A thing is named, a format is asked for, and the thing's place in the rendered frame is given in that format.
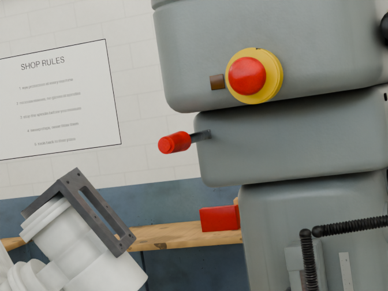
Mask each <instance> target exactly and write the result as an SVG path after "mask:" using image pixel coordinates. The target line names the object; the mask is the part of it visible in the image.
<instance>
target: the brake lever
mask: <svg viewBox="0 0 388 291"><path fill-rule="evenodd" d="M211 138H212V137H211V130H210V129H207V130H202V131H199V132H195V133H190V134H188V133H186V132H185V131H178V132H175V133H172V134H170V135H167V136H164V137H162V138H160V139H159V141H158V149H159V151H160V152H161V153H163V154H172V153H175V152H182V151H186V150H187V149H189V147H190V146H191V144H192V143H196V142H198V141H202V140H206V139H211Z"/></svg>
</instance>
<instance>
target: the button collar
mask: <svg viewBox="0 0 388 291"><path fill-rule="evenodd" d="M242 57H252V58H256V59H257V60H259V61H260V62H261V63H262V64H263V66H264V68H265V70H266V82H265V84H264V86H263V88H262V89H261V90H260V91H259V92H258V93H256V94H253V95H248V96H245V95H240V94H238V93H237V92H235V91H234V90H233V89H232V87H231V86H230V84H229V81H228V72H229V69H230V67H231V65H232V63H233V62H234V61H236V60H237V59H239V58H242ZM225 79H226V85H227V87H228V89H229V91H230V93H231V94H232V95H233V96H234V97H235V98H236V99H237V100H239V101H240V102H243V103H247V104H252V105H253V104H258V103H264V102H266V101H268V100H270V99H272V98H273V97H274V96H276V94H277V93H278V91H279V90H280V88H281V85H282V82H283V70H282V66H281V63H280V61H279V60H278V58H277V57H276V56H275V55H274V54H273V53H271V52H269V51H268V50H265V49H263V48H254V47H251V48H245V49H243V50H241V51H239V52H237V53H236V54H235V55H234V56H233V57H232V58H231V59H230V61H229V63H228V65H227V68H226V73H225Z"/></svg>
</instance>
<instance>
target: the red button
mask: <svg viewBox="0 0 388 291"><path fill-rule="evenodd" d="M228 81H229V84H230V86H231V87H232V89H233V90H234V91H235V92H237V93H238V94H240V95H245V96H248V95H253V94H256V93H258V92H259V91H260V90H261V89H262V88H263V86H264V84H265V82H266V70H265V68H264V66H263V64H262V63H261V62H260V61H259V60H257V59H256V58H252V57H242V58H239V59H237V60H236V61H234V62H233V63H232V65H231V67H230V69H229V72H228Z"/></svg>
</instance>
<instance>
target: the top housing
mask: <svg viewBox="0 0 388 291"><path fill-rule="evenodd" d="M151 7H152V9H153V10H154V13H153V15H152V16H153V20H154V28H155V35H156V42H157V47H158V54H159V62H160V66H161V74H162V81H163V89H164V93H165V98H166V102H167V104H168V105H169V106H170V108H172V109H173V110H174V111H176V112H179V113H195V112H200V111H208V110H216V109H224V108H228V107H236V106H243V105H251V104H247V103H243V102H240V101H239V100H237V99H236V98H235V97H234V96H233V95H232V94H231V93H230V91H229V89H228V87H227V85H226V79H225V73H226V68H227V65H228V63H229V61H230V59H231V58H232V57H233V56H234V55H235V54H236V53H237V52H239V51H241V50H243V49H247V48H251V47H254V48H260V49H265V50H268V51H269V52H271V53H273V54H274V55H275V56H276V57H277V58H278V60H279V61H280V63H281V66H282V70H283V82H282V85H281V88H280V90H279V91H278V93H277V94H276V96H274V97H273V98H272V99H270V100H268V101H266V102H271V101H276V100H284V99H291V98H299V97H303V96H311V95H319V94H326V93H331V92H339V91H346V90H350V89H358V88H365V87H370V86H373V85H378V84H384V83H388V46H387V45H386V40H385V37H384V36H383V35H382V33H381V31H380V22H381V19H382V18H383V16H384V15H385V14H386V13H387V12H388V0H151ZM218 74H223V78H224V82H225V88H223V89H216V90H211V84H210V76H213V75H218Z"/></svg>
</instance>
